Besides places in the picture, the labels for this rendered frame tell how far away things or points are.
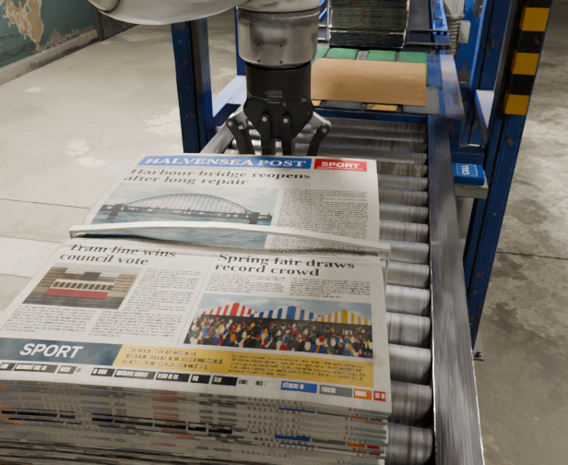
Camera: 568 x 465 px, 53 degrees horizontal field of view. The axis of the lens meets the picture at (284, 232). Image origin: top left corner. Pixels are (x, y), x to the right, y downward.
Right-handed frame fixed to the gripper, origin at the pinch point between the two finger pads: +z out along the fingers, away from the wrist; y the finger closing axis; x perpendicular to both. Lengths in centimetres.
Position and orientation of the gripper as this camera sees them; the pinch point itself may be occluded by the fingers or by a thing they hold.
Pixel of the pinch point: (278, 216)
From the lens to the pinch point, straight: 74.6
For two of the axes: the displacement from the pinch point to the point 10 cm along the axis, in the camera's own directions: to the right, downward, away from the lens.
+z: 0.0, 8.6, 5.1
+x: 2.0, -5.0, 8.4
